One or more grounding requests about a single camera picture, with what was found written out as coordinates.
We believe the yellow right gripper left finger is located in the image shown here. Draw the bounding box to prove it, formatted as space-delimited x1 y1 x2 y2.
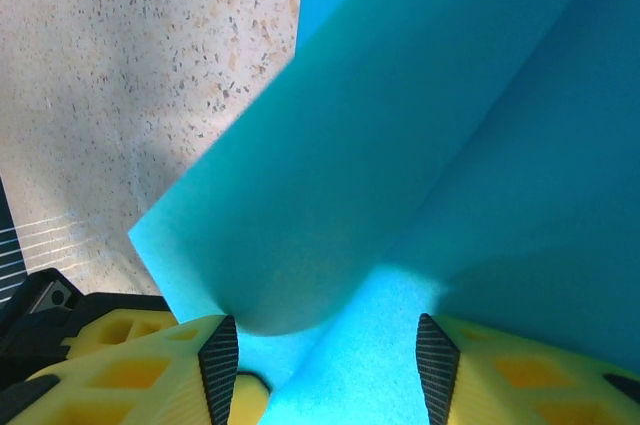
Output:
0 314 240 425

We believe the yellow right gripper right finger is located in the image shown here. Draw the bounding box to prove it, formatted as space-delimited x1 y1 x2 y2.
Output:
414 312 640 425

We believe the blue cloth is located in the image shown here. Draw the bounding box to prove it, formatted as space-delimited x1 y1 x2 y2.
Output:
127 0 640 425

